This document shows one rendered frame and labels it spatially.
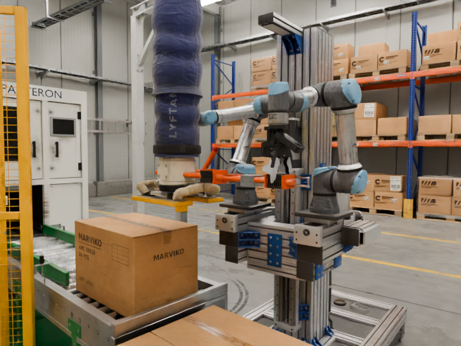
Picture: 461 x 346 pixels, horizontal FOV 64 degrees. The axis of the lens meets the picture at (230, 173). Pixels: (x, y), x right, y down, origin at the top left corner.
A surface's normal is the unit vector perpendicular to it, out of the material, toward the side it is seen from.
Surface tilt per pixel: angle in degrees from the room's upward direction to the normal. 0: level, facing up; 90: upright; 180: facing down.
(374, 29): 90
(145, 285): 90
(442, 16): 90
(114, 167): 90
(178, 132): 74
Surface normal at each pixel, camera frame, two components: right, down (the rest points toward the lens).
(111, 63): 0.79, 0.04
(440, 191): -0.61, 0.04
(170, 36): -0.04, -0.28
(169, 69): -0.11, 0.06
